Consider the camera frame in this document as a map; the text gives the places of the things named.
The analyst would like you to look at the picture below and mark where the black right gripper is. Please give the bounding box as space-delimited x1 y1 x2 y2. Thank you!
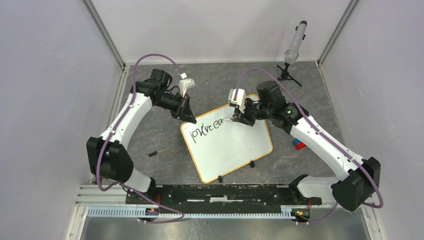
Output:
232 98 273 127

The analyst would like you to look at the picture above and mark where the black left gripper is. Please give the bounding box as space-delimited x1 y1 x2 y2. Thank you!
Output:
155 91 197 125

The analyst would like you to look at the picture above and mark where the white whiteboard with yellow frame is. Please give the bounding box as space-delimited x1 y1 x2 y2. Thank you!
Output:
180 104 274 184

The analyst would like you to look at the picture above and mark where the black marker cap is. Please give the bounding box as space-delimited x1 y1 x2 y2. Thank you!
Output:
148 151 158 157

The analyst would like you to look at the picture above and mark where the silver microphone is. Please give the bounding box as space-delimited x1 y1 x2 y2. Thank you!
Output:
284 20 308 64

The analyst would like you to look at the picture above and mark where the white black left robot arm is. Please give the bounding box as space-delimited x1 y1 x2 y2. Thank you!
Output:
86 69 197 204

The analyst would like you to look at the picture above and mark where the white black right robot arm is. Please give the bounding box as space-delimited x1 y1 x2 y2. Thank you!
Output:
228 81 381 212

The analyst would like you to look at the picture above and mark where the black microphone tripod stand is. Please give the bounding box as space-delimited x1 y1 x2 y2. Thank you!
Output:
276 62 303 87

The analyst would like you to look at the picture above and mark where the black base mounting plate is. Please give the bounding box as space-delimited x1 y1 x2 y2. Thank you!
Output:
147 184 322 215

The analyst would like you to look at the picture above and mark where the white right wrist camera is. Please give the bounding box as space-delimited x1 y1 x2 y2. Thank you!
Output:
228 88 247 113

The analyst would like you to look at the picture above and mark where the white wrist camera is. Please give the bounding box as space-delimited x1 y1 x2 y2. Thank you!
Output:
178 72 196 97
228 88 247 113

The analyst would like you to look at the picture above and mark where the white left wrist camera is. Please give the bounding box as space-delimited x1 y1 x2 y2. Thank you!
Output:
178 72 196 97

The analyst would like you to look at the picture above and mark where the grey whiteboard wire stand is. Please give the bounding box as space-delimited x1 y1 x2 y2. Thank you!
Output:
216 160 256 184

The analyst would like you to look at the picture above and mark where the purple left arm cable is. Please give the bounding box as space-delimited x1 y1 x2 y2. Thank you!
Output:
96 53 185 225

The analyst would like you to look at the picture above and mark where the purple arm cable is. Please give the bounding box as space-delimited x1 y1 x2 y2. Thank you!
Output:
235 68 385 226
96 53 185 225

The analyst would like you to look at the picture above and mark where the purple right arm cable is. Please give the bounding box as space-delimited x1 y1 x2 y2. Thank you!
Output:
235 68 385 226

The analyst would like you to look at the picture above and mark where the white toothed cable rail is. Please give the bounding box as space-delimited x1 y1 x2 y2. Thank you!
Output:
86 206 295 221

